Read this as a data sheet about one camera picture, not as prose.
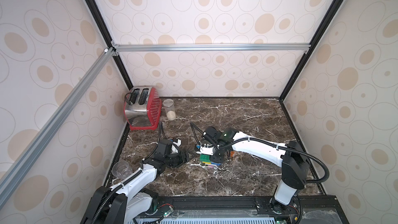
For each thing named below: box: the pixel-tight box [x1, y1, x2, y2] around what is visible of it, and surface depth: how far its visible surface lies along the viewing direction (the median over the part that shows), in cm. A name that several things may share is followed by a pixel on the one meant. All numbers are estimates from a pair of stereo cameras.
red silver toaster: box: [123, 85, 163, 131], surface depth 97 cm
